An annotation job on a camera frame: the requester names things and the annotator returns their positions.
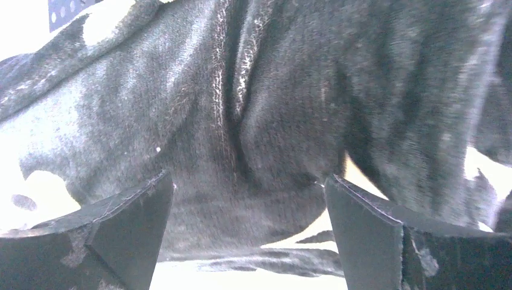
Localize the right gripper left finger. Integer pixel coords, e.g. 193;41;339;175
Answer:
1;172;173;289

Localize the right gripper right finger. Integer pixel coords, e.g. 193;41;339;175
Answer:
325;176;511;290

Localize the black floral pillowcase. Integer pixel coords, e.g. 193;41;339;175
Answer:
1;1;511;277

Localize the black perforated metal plate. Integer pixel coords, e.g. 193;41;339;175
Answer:
48;0;101;33

